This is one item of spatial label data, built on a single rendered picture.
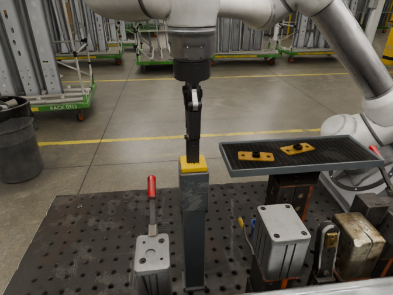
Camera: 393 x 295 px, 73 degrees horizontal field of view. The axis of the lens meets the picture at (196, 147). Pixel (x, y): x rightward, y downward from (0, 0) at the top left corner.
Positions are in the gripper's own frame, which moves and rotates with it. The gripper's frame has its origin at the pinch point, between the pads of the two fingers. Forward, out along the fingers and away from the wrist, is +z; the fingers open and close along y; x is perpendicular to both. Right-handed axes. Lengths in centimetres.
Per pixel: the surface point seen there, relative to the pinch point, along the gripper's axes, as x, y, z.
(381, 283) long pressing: 34.5, 25.6, 18.6
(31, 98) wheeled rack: -193, -330, 89
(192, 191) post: -0.4, 3.5, 9.9
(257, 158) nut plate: 15.3, 2.0, 2.6
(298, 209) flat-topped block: 28.1, 3.4, 18.8
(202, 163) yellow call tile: 2.3, 1.0, 3.5
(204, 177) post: 2.5, 3.5, 6.0
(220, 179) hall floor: 41, -147, 118
